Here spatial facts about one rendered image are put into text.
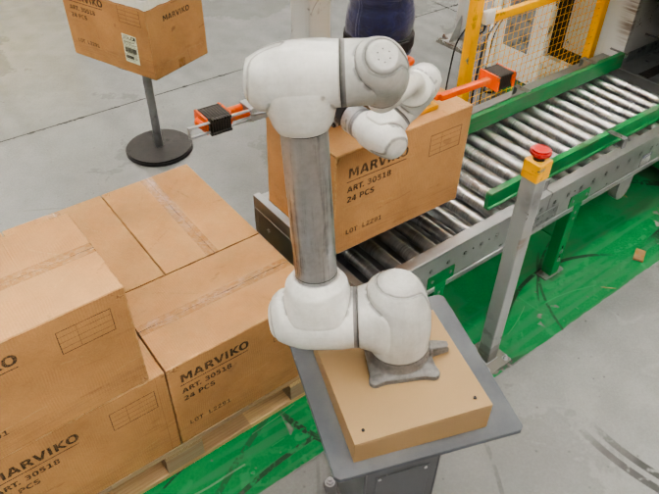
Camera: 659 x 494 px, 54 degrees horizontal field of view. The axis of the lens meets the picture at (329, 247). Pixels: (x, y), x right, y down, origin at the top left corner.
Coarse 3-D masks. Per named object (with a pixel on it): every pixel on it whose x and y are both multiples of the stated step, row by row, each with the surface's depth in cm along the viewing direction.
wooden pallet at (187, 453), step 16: (288, 384) 248; (256, 400) 240; (272, 400) 255; (288, 400) 255; (240, 416) 249; (256, 416) 249; (208, 432) 232; (224, 432) 244; (240, 432) 245; (176, 448) 225; (192, 448) 231; (208, 448) 239; (160, 464) 233; (176, 464) 230; (128, 480) 228; (144, 480) 228; (160, 480) 229
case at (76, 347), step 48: (0, 240) 185; (48, 240) 185; (0, 288) 170; (48, 288) 170; (96, 288) 171; (0, 336) 158; (48, 336) 165; (96, 336) 175; (0, 384) 163; (48, 384) 173; (96, 384) 184; (0, 432) 172; (48, 432) 183
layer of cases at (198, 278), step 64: (128, 192) 270; (192, 192) 271; (128, 256) 240; (192, 256) 240; (256, 256) 241; (192, 320) 216; (256, 320) 217; (192, 384) 212; (256, 384) 234; (64, 448) 190; (128, 448) 209
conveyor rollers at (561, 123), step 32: (576, 96) 338; (608, 96) 340; (640, 96) 339; (512, 128) 319; (544, 128) 315; (576, 128) 313; (608, 128) 317; (480, 160) 294; (512, 160) 292; (480, 192) 276; (448, 224) 259; (352, 256) 241; (384, 256) 241
